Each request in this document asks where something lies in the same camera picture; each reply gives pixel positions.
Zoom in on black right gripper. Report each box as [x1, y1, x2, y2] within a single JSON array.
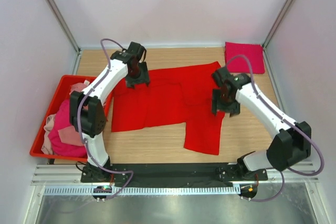
[[212, 89, 241, 118]]

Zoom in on red t shirt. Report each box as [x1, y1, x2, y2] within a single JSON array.
[[111, 61, 225, 155]]

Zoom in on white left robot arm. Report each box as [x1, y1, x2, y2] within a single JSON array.
[[69, 41, 150, 183]]

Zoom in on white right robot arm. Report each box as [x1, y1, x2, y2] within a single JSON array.
[[212, 67, 311, 180]]

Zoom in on folded magenta t shirt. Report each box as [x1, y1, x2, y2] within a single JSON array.
[[224, 42, 265, 74]]

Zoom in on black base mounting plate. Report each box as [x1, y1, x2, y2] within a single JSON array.
[[81, 163, 268, 188]]

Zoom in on red plastic bin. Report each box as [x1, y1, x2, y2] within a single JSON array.
[[29, 75, 96, 163]]

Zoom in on magenta t shirt in bin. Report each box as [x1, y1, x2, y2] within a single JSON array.
[[48, 99, 87, 158]]

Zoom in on light pink t shirt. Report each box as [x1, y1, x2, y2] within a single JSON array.
[[58, 80, 90, 147]]

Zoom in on beige t shirt in bin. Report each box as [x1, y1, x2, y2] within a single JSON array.
[[41, 114, 56, 155]]

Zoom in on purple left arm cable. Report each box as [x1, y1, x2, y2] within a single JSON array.
[[76, 38, 136, 200]]

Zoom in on white slotted cable duct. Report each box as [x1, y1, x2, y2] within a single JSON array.
[[44, 184, 240, 196]]

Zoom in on left aluminium frame post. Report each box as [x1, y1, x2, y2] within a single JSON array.
[[45, 0, 81, 54]]

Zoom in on aluminium frame post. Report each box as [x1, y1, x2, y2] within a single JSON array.
[[262, 0, 295, 51], [45, 0, 81, 54]]

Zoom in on right aluminium frame post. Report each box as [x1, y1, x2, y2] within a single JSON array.
[[262, 0, 295, 51]]

